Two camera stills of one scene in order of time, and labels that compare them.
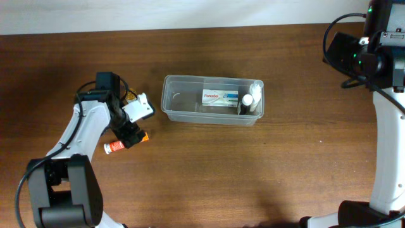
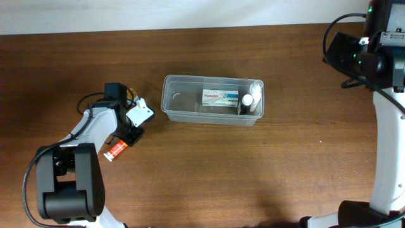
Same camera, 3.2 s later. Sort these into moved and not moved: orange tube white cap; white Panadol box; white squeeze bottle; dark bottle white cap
Moved: orange tube white cap
Not moved: white Panadol box; white squeeze bottle; dark bottle white cap
